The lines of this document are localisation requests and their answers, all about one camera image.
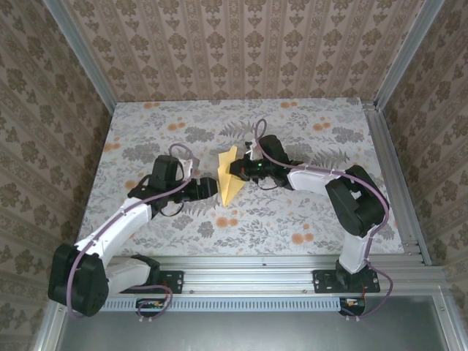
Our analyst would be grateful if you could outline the grey metal sheet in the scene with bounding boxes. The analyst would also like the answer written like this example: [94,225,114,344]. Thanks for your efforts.
[32,295,468,351]

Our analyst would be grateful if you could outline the small black connector board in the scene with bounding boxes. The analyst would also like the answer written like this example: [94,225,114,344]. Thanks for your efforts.
[135,298,169,317]
[339,296,366,316]

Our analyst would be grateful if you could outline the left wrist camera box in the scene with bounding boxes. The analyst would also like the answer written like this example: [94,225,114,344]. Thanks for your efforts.
[181,157,200,180]

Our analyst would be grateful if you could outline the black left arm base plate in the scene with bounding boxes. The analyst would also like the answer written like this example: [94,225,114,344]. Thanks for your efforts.
[119,269,184,294]

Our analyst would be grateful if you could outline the aluminium side rail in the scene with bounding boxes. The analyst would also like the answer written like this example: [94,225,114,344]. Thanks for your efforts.
[363,102,432,266]

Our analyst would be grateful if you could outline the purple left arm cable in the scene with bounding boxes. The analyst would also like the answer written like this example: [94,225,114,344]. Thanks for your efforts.
[67,143,200,322]

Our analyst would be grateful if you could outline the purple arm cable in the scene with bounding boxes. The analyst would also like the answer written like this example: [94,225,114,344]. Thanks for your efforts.
[253,117,394,322]
[67,143,200,322]

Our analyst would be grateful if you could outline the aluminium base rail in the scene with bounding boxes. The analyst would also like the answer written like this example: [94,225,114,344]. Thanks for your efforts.
[54,254,445,294]

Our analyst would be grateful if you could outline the aluminium frame post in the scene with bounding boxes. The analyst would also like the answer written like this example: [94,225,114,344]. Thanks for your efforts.
[374,0,445,109]
[43,0,118,110]

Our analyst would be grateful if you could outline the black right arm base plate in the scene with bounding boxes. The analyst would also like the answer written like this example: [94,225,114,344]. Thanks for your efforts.
[313,268,381,293]

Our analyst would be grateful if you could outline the grey slotted cable duct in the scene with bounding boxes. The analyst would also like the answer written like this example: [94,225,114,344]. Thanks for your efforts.
[98,296,347,312]

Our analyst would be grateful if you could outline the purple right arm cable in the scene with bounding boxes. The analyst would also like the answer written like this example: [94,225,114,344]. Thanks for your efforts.
[253,117,394,322]

